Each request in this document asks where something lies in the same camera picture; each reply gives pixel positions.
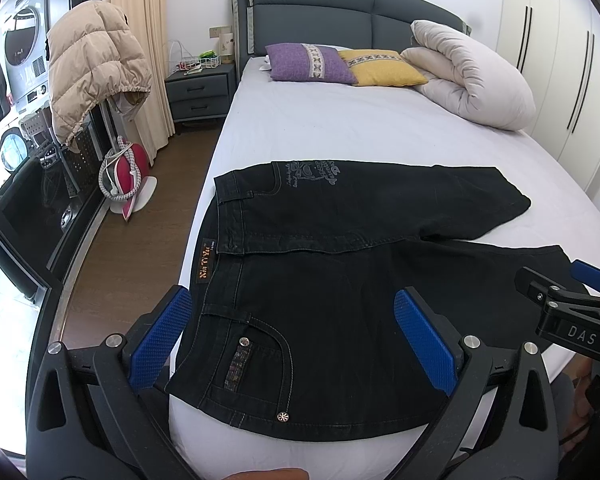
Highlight black denim pants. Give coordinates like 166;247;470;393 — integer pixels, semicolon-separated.
168;160;581;442

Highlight red and white heater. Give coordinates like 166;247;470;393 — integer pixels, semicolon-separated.
98;136;158;221

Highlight rolled white duvet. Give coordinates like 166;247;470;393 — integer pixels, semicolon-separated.
401;20;535;131

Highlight white wardrobe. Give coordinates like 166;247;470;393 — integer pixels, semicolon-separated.
496;0;600;211

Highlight yellow patterned pillow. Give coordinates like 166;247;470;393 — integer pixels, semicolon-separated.
339;49;428;88

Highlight dark grey nightstand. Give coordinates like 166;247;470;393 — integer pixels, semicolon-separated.
164;64;237;124

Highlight bed with white sheet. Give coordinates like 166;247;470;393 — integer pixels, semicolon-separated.
168;58;600;479

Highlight dark grey padded headboard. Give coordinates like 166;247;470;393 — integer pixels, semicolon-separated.
232;0;471;73

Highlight beige puffer jacket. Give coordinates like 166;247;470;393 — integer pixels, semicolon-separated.
46;0;150;153

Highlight purple patterned pillow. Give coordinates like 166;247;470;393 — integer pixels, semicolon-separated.
265;42;358;86

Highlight beige curtain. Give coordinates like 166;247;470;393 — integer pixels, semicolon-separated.
109;0;174;160

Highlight wire basket on nightstand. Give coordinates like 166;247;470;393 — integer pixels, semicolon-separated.
197;50;222;70

